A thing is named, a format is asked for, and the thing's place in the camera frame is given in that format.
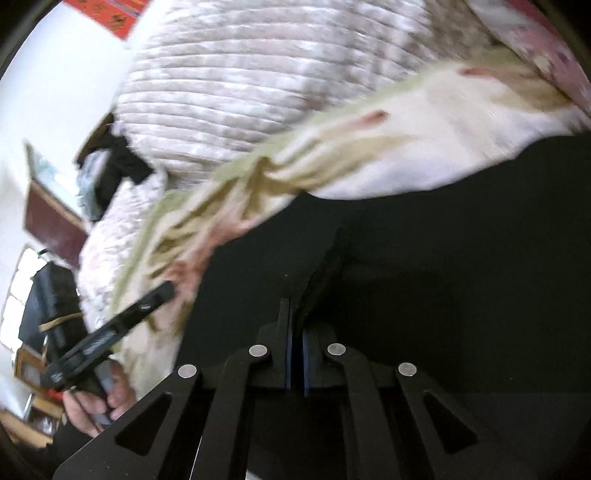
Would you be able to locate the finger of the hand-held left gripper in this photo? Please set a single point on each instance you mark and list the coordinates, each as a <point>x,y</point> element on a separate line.
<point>147,304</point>

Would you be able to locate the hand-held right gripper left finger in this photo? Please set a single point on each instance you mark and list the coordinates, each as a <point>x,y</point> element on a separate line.
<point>280,350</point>

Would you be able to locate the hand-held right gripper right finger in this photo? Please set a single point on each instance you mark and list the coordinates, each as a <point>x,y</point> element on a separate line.
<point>314,360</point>

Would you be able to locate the black pants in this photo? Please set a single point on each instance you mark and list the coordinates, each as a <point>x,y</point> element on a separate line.
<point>461,277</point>

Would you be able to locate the person's left hand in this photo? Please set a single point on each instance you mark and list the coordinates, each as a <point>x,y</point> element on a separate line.
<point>122,392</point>

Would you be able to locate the black chair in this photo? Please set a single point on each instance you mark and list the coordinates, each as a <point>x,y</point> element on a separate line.
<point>51,295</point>

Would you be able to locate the wooden cabinet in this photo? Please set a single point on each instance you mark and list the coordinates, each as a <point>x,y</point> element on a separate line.
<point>27,369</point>

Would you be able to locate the window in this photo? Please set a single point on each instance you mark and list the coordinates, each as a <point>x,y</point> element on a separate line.
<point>16,295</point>

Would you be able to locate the dark red wooden board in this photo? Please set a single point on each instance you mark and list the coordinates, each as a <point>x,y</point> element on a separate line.
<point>51,221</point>

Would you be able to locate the pale green garment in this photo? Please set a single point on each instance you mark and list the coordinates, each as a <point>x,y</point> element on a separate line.
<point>90,184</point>

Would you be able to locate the dark hanging clothes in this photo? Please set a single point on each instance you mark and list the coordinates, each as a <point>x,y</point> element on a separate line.
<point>122,157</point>

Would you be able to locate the cream fleece blanket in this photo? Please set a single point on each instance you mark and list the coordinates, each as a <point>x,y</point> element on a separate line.
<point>369,152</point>

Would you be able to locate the quilted beige bedspread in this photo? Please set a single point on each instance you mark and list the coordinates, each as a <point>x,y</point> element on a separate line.
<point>254,92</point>

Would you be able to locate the pink floral quilt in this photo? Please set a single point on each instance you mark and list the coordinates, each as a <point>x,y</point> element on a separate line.
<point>545,50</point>

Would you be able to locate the red wall poster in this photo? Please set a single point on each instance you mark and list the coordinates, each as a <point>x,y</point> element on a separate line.
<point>111,16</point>

